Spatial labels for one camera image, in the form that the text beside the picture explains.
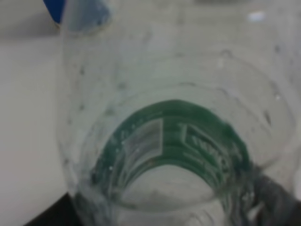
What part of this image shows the clear plastic bottle green label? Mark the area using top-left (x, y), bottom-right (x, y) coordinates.
top-left (56, 0), bottom-right (301, 226)

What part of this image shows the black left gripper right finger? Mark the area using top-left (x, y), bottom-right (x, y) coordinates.
top-left (253, 165), bottom-right (301, 226)

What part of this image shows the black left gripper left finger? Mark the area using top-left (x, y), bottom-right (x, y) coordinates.
top-left (25, 194), bottom-right (78, 226)

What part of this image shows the blue sleeved paper cup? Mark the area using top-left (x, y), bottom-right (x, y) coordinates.
top-left (43, 0), bottom-right (111, 32)

